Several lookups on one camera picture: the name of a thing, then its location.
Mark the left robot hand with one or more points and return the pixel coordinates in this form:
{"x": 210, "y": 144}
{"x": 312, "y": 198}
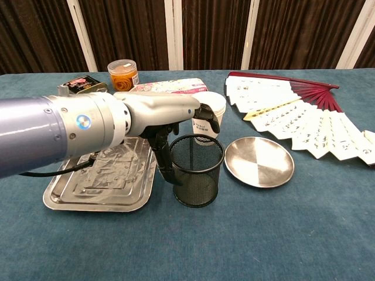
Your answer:
{"x": 164, "y": 108}

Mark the white paper cup stack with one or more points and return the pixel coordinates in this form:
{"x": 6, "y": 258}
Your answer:
{"x": 218, "y": 102}

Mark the black mesh pen holder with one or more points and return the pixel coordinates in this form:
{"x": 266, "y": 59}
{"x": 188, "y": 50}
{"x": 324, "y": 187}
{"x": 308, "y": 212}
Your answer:
{"x": 196, "y": 181}

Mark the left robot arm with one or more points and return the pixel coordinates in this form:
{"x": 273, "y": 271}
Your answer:
{"x": 58, "y": 126}

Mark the round steel plate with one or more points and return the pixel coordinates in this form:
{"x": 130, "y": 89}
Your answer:
{"x": 259, "y": 162}

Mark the pink floral carton box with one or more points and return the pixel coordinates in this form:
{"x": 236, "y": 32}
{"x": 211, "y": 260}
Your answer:
{"x": 175, "y": 86}

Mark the clear jar orange contents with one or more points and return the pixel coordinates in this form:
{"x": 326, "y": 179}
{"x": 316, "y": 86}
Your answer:
{"x": 123, "y": 79}

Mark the black gold tin can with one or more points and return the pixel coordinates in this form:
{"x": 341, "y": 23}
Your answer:
{"x": 85, "y": 85}

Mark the brown curtain panel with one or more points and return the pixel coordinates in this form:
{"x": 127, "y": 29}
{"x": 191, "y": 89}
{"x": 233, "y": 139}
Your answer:
{"x": 367, "y": 55}
{"x": 132, "y": 29}
{"x": 35, "y": 32}
{"x": 214, "y": 32}
{"x": 301, "y": 32}

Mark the rectangular steel tray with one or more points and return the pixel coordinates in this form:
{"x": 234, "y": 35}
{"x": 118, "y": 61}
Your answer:
{"x": 102, "y": 190}

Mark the blue felt table cover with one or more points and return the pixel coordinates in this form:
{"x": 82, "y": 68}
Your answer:
{"x": 187, "y": 234}

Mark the paper folding fan red ribs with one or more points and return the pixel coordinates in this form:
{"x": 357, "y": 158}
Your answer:
{"x": 322, "y": 131}

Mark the white partition post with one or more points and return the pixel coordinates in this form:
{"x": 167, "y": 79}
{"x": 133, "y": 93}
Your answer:
{"x": 356, "y": 32}
{"x": 82, "y": 32}
{"x": 249, "y": 32}
{"x": 173, "y": 32}

